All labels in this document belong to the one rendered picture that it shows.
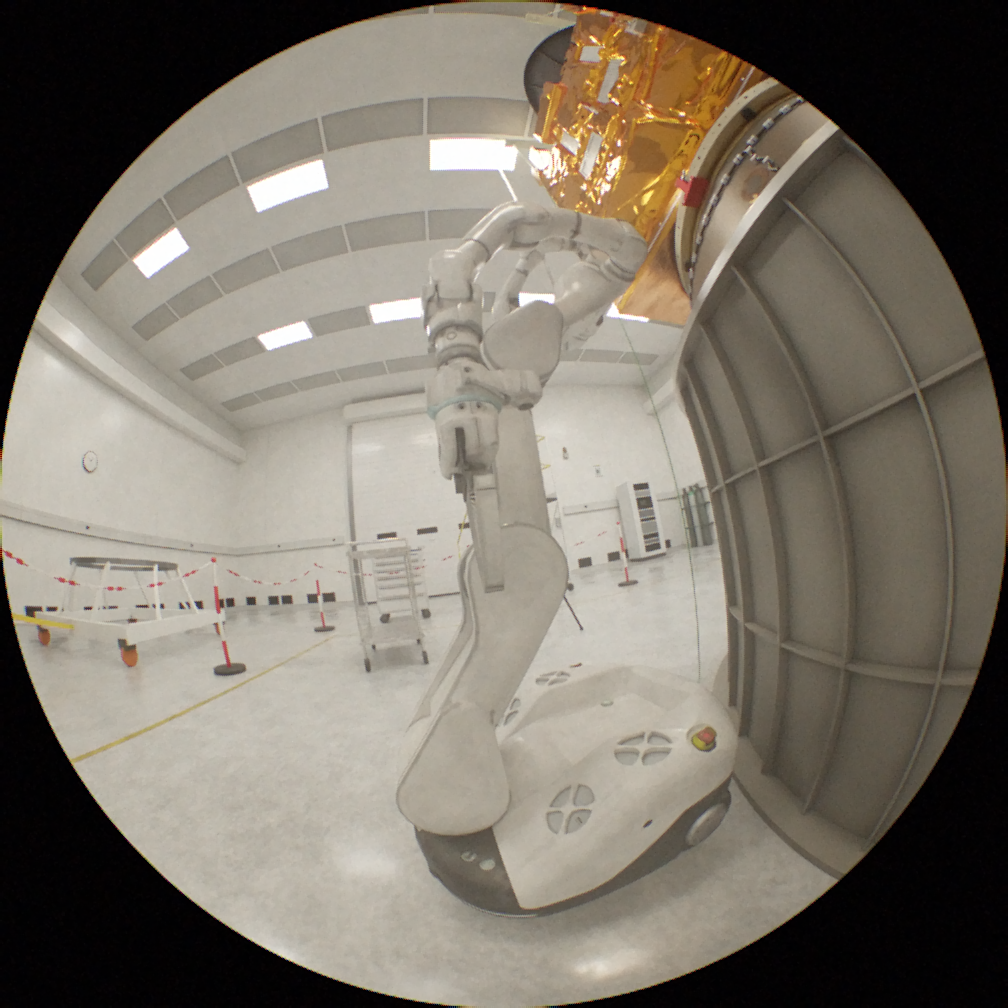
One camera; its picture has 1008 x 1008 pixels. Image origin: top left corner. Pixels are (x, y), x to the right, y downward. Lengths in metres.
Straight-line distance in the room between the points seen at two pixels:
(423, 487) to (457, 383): 7.34
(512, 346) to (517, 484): 0.26
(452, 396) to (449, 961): 0.89
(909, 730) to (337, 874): 1.10
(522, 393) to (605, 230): 0.55
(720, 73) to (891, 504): 1.33
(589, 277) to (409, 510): 7.07
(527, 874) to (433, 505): 7.35
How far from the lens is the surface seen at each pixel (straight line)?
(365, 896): 0.87
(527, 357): 0.59
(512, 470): 0.52
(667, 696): 0.75
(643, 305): 1.70
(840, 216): 0.66
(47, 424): 7.04
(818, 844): 0.84
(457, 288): 0.45
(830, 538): 0.63
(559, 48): 3.50
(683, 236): 1.37
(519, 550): 0.45
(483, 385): 0.34
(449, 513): 7.47
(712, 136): 1.25
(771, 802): 0.91
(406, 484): 7.74
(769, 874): 0.82
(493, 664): 0.46
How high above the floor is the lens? 0.70
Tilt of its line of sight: 10 degrees up
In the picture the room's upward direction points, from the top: 9 degrees counter-clockwise
